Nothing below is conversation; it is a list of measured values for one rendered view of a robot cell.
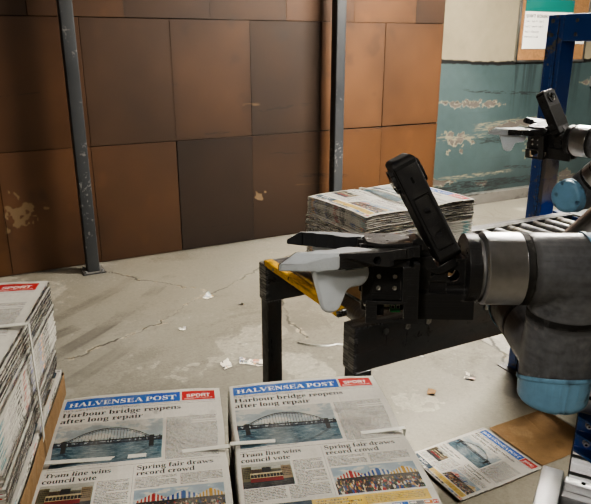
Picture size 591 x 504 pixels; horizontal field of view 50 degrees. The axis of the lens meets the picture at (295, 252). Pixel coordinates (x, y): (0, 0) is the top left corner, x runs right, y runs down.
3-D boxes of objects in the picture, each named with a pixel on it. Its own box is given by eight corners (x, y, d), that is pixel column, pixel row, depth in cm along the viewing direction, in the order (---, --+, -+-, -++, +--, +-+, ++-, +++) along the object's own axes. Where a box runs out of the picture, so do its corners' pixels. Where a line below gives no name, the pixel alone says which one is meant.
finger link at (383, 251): (349, 273, 57) (419, 262, 62) (349, 256, 57) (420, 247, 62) (319, 264, 61) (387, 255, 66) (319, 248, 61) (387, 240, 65)
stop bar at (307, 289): (336, 318, 153) (336, 311, 153) (262, 266, 190) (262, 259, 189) (347, 316, 155) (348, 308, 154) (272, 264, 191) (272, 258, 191)
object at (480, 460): (461, 503, 206) (461, 500, 206) (408, 455, 230) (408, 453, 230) (542, 470, 222) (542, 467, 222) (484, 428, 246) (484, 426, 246)
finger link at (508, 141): (487, 153, 163) (525, 152, 160) (488, 130, 160) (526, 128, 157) (488, 150, 165) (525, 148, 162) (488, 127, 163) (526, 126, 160)
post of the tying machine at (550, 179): (519, 374, 288) (564, 14, 239) (505, 366, 295) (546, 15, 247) (533, 370, 292) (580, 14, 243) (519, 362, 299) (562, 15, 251)
